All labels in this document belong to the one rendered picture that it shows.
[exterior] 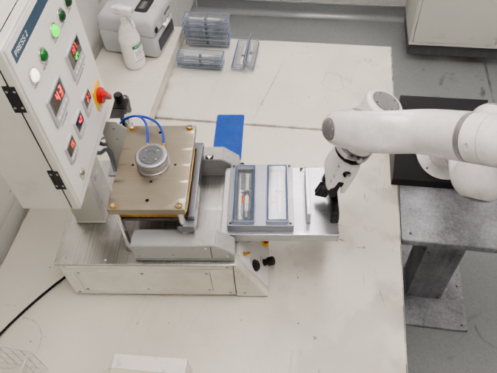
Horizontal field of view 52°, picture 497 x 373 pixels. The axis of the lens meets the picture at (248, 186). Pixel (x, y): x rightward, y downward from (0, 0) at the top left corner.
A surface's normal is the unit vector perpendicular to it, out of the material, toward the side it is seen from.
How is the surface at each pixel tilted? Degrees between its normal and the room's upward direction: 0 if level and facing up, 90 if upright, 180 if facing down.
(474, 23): 90
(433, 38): 90
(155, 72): 0
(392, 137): 56
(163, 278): 90
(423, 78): 0
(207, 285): 90
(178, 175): 0
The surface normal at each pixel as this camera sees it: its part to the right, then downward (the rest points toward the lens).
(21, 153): -0.04, 0.78
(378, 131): -0.33, 0.22
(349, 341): -0.04, -0.62
